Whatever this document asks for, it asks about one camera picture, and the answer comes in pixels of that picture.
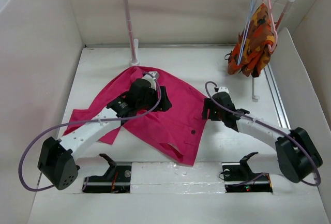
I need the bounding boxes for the pink trousers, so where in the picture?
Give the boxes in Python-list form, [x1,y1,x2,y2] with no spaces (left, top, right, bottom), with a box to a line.
[69,66,206,166]

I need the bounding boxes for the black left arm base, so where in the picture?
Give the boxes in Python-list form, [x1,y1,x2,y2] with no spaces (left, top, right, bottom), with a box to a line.
[81,154,132,193]

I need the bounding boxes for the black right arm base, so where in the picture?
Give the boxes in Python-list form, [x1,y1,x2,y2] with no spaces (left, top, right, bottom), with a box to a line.
[219,152,273,193]

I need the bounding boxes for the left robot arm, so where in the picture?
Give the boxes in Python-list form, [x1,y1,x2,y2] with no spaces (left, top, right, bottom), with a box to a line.
[38,71,172,190]

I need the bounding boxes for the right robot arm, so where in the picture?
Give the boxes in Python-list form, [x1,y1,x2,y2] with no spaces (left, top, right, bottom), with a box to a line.
[202,92,323,186]

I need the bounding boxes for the pink plastic hanger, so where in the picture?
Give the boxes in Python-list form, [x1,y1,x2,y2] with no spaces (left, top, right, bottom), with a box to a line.
[262,0,278,53]

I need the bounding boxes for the orange camouflage shorts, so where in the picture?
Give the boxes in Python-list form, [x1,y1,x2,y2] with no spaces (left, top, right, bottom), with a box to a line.
[227,3,275,78]

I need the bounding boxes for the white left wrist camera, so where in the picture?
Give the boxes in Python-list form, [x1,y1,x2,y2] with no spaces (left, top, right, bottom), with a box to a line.
[142,71,159,90]

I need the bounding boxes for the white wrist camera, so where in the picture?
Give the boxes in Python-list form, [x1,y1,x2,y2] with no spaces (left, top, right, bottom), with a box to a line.
[214,86,229,94]
[142,71,159,90]

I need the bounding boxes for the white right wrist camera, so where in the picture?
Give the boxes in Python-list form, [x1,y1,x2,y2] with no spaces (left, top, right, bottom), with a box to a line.
[214,86,229,94]

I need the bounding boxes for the aluminium table edge rail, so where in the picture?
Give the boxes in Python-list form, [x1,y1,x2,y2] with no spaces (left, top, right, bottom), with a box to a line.
[264,65,291,129]

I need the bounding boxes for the light blue wire hanger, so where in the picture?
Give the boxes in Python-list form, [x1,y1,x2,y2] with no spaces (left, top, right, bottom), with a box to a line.
[236,0,258,66]

